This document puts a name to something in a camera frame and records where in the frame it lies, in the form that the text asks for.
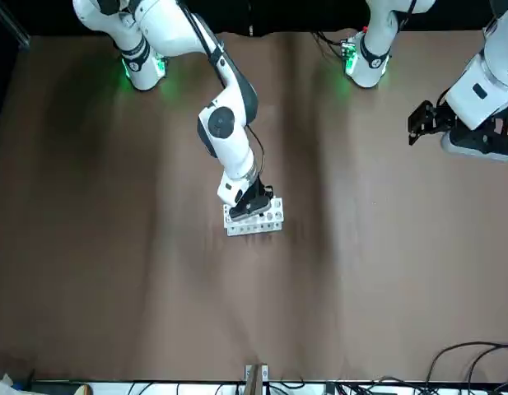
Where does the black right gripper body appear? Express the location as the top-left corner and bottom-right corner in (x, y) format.
(238, 174), (276, 207)

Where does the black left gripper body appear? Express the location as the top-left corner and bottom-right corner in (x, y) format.
(450, 102), (508, 145)

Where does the white test tube rack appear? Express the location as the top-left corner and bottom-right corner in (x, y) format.
(221, 197), (286, 237)

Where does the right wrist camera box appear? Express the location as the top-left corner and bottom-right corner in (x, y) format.
(229, 197), (274, 221)

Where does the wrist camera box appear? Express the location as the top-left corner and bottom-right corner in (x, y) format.
(229, 197), (274, 221)
(440, 130), (508, 162)

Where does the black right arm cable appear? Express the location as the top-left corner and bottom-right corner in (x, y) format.
(245, 124), (266, 182)

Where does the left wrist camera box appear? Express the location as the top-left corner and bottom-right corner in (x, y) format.
(440, 130), (508, 162)

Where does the wooden post with metal bracket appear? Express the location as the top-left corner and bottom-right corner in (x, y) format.
(244, 364), (269, 395)

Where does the dark frame bar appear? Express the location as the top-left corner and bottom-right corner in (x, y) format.
(0, 0), (31, 51)

